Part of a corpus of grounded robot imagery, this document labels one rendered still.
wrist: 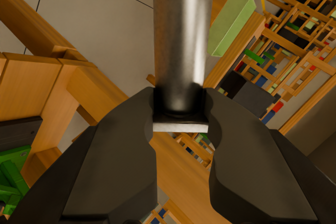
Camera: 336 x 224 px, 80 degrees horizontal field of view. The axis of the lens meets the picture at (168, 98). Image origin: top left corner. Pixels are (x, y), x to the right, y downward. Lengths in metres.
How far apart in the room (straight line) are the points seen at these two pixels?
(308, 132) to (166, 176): 9.99
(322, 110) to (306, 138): 1.34
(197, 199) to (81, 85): 0.46
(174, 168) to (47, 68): 0.43
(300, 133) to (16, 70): 10.23
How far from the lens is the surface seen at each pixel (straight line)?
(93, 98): 0.64
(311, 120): 10.33
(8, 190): 0.75
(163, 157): 0.54
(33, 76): 0.65
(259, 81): 6.95
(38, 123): 0.76
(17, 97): 0.67
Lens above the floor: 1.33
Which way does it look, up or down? 17 degrees down
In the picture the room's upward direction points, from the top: 130 degrees clockwise
